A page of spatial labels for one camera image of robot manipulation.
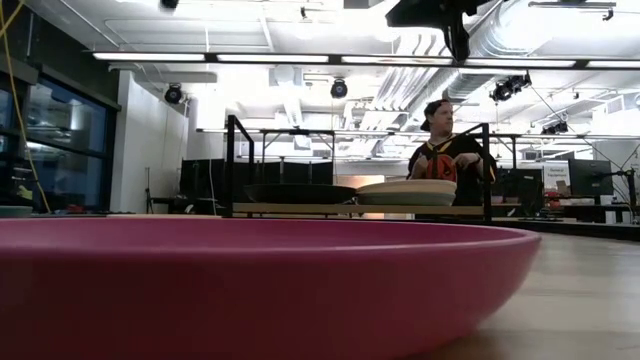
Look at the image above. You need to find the cream plate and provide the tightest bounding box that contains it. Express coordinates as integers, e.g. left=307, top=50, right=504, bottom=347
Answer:
left=355, top=178, right=458, bottom=196

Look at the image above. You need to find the white printed sign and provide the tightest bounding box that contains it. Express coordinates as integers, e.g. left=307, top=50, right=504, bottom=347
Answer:
left=542, top=160, right=571, bottom=192

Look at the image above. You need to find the black table edge rail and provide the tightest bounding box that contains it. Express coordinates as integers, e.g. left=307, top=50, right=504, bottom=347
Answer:
left=0, top=212, right=640, bottom=242

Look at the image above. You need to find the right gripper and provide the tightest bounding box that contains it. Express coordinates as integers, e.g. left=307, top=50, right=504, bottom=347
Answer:
left=384, top=0, right=496, bottom=64

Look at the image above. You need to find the pink plate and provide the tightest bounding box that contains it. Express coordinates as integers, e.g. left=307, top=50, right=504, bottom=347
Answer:
left=0, top=215, right=543, bottom=360

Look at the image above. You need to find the yellow cable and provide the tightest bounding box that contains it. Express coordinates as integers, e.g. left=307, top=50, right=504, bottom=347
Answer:
left=0, top=0, right=52, bottom=215

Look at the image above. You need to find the person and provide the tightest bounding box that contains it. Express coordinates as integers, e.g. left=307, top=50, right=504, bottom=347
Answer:
left=407, top=98, right=499, bottom=207

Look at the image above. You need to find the black computer monitor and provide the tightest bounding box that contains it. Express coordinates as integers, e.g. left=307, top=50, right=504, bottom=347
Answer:
left=568, top=158, right=615, bottom=197
left=497, top=167, right=545, bottom=204

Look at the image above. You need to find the black metal wood shelf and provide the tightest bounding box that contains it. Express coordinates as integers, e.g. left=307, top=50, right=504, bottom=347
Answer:
left=224, top=113, right=494, bottom=224

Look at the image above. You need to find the black workstation frame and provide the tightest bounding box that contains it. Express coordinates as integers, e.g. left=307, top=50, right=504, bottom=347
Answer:
left=195, top=127, right=337, bottom=166

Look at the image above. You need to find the black beam with light strips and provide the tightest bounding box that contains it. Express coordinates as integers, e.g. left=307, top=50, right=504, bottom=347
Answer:
left=82, top=49, right=640, bottom=71

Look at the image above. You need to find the grey green dish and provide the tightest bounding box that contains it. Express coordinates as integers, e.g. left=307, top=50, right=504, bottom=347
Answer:
left=0, top=204, right=34, bottom=219

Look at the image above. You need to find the black plate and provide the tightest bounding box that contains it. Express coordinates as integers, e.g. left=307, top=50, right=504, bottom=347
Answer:
left=243, top=182, right=357, bottom=205

